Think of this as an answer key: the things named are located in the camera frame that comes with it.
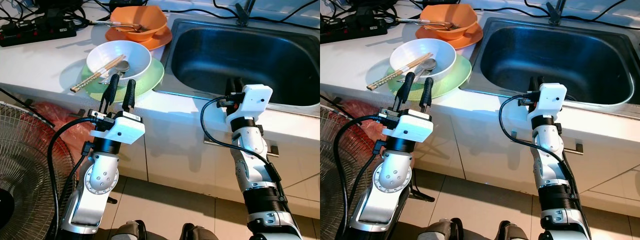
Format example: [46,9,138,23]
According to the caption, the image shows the robot right leg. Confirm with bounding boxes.
[495,221,531,240]
[180,222,219,240]

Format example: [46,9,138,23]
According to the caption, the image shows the black power strip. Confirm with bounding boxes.
[320,19,389,45]
[0,21,77,48]

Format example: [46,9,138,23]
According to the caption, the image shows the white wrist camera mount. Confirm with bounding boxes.
[226,84,274,126]
[378,109,434,144]
[526,82,568,124]
[90,111,146,145]

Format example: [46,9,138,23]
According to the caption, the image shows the white cabinet door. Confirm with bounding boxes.
[144,97,321,221]
[450,100,640,218]

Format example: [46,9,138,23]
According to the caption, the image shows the wire guard floor fan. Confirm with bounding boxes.
[0,101,76,240]
[320,106,373,240]

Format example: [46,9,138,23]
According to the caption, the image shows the stainless steel sink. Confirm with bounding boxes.
[154,18,321,118]
[459,16,640,121]

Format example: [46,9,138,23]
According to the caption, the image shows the green plate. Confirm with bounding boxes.
[80,56,165,104]
[386,54,473,101]

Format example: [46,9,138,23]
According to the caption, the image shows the robot left leg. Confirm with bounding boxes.
[109,220,147,240]
[417,217,463,240]

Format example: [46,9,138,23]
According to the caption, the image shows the white bowl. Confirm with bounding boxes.
[389,38,457,81]
[86,40,153,87]

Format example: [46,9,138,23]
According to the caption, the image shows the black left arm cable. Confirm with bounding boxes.
[47,117,101,239]
[333,114,384,237]

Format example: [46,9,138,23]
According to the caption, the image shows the thin black cable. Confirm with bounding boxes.
[164,5,241,17]
[250,0,321,24]
[565,0,640,22]
[472,2,551,14]

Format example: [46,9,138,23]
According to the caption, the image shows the metal faucet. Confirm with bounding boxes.
[235,0,257,27]
[546,0,569,26]

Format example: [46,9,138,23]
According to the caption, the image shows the metal fork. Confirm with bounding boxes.
[90,20,143,30]
[397,18,453,28]

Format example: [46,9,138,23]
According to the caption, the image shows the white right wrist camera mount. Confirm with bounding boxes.
[226,84,274,126]
[526,82,568,124]

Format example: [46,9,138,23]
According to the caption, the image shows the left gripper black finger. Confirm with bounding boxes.
[122,78,137,112]
[393,71,417,111]
[418,76,434,112]
[100,73,120,113]

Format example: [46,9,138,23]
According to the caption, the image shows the orange plate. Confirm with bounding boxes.
[104,25,174,51]
[415,22,485,51]

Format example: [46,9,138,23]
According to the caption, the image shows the orange bowl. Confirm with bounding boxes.
[109,5,169,42]
[420,3,480,41]

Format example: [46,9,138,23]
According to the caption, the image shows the metal cabinet handle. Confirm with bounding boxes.
[203,137,279,157]
[510,131,584,155]

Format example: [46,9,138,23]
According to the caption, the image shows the metal spoon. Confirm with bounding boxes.
[412,58,439,84]
[99,60,132,86]

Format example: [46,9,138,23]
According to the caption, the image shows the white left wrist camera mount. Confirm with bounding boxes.
[378,109,434,144]
[90,111,146,145]

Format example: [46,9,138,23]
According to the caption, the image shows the robot leg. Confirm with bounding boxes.
[417,217,463,240]
[180,222,219,240]
[495,221,531,240]
[109,220,147,240]

